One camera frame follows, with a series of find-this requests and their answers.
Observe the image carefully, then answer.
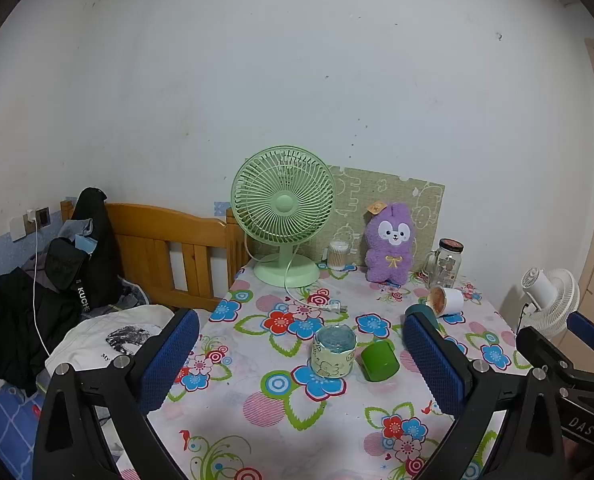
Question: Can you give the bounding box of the white printed shirt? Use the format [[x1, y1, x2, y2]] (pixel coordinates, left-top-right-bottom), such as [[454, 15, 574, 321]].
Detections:
[[45, 305, 178, 387]]

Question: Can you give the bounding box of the floral tablecloth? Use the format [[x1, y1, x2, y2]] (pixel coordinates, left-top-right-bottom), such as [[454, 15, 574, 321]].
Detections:
[[114, 260, 520, 480]]

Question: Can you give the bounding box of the green desk fan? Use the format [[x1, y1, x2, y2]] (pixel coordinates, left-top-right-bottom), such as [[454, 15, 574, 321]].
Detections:
[[230, 146, 337, 289]]

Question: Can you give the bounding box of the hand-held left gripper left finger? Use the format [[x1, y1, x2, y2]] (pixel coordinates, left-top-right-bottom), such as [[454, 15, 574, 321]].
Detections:
[[33, 308, 201, 480]]

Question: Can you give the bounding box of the white fan power cord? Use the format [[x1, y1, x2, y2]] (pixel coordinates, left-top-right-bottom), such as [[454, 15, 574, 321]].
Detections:
[[283, 246, 349, 314]]

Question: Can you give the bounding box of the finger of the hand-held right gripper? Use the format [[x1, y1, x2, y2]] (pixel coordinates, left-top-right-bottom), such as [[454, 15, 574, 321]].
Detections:
[[516, 326, 594, 396], [567, 311, 594, 361]]

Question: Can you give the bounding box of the black clothes pile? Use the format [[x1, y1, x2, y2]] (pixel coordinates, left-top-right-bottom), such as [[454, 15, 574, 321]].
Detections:
[[0, 265, 84, 397]]

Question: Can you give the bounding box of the green patterned board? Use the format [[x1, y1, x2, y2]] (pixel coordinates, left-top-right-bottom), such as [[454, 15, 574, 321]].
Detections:
[[322, 164, 446, 275]]

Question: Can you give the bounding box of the black hanging jacket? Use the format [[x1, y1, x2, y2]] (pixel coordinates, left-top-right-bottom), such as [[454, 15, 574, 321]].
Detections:
[[44, 187, 124, 312]]

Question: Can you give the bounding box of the dark teal cup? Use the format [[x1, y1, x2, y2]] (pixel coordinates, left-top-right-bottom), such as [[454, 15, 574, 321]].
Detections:
[[405, 303, 445, 336]]

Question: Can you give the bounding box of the green cup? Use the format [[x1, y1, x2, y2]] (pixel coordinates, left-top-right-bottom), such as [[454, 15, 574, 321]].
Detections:
[[360, 341, 400, 382]]

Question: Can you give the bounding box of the clear cotton swab jar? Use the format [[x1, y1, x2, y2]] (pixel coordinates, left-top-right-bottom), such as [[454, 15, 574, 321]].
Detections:
[[328, 241, 350, 272]]

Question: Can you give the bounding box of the white floor fan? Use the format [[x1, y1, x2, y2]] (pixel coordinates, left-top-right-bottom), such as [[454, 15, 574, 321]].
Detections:
[[520, 266, 581, 339]]

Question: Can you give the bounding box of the purple plush rabbit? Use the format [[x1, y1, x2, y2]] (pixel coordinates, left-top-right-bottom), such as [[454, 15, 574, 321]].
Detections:
[[364, 201, 418, 285]]

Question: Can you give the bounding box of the blue patterned bedsheet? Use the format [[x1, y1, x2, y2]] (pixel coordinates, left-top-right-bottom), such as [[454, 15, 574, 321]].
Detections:
[[0, 375, 48, 480]]

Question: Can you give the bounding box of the pale patterned cup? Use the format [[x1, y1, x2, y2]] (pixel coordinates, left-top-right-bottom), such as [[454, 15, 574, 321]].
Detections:
[[311, 325, 358, 380]]

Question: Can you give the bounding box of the glass jar mug with lid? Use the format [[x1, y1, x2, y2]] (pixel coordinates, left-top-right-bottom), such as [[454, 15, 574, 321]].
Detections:
[[425, 238, 465, 289]]

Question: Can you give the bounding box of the wooden bed headboard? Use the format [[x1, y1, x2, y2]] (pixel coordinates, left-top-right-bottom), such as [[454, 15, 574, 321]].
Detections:
[[61, 200, 251, 312]]

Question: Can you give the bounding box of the wall socket with charger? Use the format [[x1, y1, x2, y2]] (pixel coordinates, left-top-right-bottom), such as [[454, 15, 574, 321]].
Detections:
[[24, 206, 52, 235]]

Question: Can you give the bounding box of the white cup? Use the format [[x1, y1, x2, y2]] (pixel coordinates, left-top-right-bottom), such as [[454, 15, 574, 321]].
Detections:
[[425, 286, 465, 317]]

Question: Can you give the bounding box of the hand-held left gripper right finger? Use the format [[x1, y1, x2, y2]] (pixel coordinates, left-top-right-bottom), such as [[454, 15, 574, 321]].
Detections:
[[402, 312, 570, 480]]

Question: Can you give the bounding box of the white charging cable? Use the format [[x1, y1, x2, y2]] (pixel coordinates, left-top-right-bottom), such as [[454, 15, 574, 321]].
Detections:
[[31, 224, 54, 362]]

